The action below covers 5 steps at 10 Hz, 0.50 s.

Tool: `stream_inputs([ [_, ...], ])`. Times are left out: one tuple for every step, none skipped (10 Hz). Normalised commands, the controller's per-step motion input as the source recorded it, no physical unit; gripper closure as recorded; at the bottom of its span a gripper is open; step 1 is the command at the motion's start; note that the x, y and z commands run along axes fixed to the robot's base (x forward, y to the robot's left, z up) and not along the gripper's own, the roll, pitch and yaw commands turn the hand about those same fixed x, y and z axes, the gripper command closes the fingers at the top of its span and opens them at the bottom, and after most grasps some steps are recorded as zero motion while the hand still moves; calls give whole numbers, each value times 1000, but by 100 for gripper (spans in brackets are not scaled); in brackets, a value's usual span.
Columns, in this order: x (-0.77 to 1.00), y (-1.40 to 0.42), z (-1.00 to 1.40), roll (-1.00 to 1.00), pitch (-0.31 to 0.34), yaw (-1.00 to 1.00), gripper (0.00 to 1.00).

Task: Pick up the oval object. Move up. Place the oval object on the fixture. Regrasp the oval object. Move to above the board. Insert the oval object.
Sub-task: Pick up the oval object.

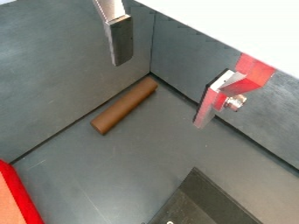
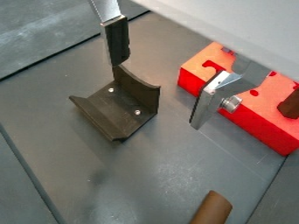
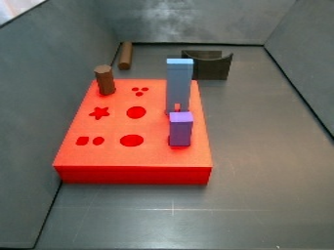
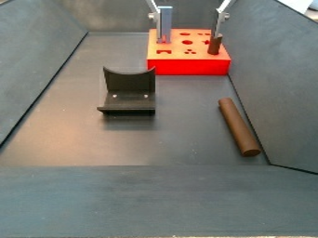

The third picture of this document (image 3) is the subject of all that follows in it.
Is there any red shape sorter board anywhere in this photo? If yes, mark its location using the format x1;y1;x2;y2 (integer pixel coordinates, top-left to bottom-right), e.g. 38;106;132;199
53;79;212;185

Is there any light blue tall block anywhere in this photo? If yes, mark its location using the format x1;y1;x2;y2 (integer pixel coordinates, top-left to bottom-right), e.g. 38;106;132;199
165;59;193;113

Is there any purple rectangular block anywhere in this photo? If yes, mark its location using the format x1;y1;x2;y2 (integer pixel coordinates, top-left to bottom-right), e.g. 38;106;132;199
169;111;193;146

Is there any brown hexagonal peg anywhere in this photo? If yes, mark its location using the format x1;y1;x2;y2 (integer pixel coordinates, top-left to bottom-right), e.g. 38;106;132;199
93;64;116;96

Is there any dark grey curved fixture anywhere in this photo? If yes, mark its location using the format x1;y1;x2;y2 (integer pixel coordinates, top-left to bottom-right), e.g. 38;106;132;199
181;50;233;80

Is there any brown oval cylinder peg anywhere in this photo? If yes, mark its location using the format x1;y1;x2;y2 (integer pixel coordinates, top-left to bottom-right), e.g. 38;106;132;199
117;41;133;70

